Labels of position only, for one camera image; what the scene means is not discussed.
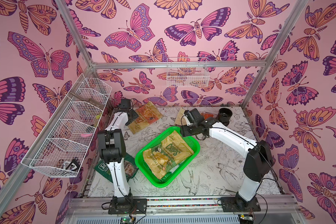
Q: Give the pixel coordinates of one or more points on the green plastic mesh basket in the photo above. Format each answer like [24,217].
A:
[143,167]

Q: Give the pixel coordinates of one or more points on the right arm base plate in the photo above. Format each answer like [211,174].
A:
[237,204]

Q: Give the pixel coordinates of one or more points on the black camera lens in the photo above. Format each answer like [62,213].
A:
[224,115]

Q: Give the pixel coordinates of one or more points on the long white wire rack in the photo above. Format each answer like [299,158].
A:
[80,112]

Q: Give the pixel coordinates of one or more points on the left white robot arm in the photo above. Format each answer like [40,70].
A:
[112,150]

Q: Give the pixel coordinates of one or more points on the dark green Real chips bag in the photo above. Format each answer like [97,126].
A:
[129,165]

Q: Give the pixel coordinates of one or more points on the black object in rack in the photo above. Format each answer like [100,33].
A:
[72,165]

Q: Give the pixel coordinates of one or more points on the aluminium mounting rail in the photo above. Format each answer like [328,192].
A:
[269,204]

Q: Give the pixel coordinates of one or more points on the green Chio chips bag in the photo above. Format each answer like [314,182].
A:
[168,177]

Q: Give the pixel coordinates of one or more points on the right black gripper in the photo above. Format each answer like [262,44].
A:
[187,130]

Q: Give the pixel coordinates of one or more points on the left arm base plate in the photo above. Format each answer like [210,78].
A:
[123,206]

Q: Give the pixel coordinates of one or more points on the beige orange chips bag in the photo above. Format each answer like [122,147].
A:
[181,120]

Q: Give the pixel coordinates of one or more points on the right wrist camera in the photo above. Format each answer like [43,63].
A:
[186,117]

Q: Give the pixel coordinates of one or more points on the pink object in rack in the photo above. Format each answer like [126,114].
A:
[86,135]

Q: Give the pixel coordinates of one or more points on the orange brown chips bag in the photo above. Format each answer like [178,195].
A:
[147,115]

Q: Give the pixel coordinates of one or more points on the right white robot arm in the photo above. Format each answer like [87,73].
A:
[257,155]

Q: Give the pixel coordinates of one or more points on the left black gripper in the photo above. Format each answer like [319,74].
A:
[136,115]

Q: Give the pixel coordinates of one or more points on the small white wire basket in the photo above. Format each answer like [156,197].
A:
[188,72]

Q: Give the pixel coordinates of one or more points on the tan kraft Chips bag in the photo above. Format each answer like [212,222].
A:
[169,153]

